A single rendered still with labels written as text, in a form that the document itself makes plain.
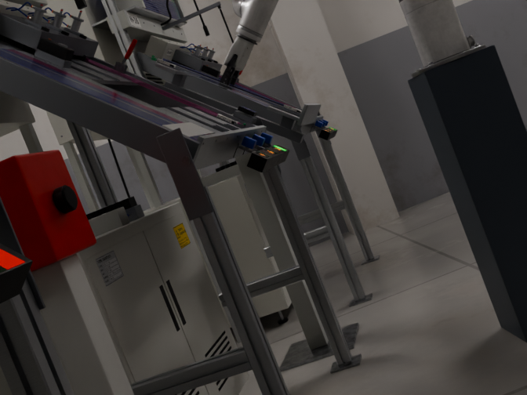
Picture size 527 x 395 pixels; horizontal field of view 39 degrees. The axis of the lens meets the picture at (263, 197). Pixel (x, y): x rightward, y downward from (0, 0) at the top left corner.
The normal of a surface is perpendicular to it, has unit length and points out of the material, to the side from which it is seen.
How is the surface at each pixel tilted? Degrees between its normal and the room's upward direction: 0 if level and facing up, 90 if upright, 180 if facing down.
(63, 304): 90
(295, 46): 90
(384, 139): 90
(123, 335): 90
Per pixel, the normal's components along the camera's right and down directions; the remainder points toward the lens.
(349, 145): 0.04, 0.04
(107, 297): 0.91, -0.35
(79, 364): -0.19, 0.13
